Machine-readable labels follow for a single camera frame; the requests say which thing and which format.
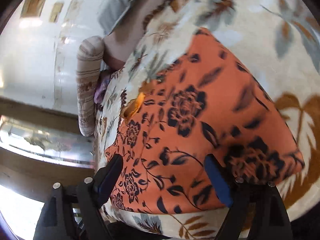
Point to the pink quilted mattress cover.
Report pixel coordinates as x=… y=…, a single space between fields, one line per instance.
x=127 y=34

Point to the floral leaf print blanket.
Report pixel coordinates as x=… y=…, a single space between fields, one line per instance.
x=277 y=41

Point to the orange black floral blouse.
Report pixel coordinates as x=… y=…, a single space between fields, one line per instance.
x=206 y=102

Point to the striped bolster pillow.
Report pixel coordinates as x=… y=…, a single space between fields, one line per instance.
x=89 y=57

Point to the beige wall switch plates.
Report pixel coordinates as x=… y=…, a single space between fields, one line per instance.
x=34 y=8

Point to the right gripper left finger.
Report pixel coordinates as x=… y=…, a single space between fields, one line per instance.
x=73 y=212

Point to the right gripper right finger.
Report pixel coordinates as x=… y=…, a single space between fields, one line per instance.
x=270 y=219

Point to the purple cloth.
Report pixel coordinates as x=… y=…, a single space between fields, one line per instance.
x=102 y=84

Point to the ornate glass door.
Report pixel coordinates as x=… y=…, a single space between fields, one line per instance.
x=45 y=144

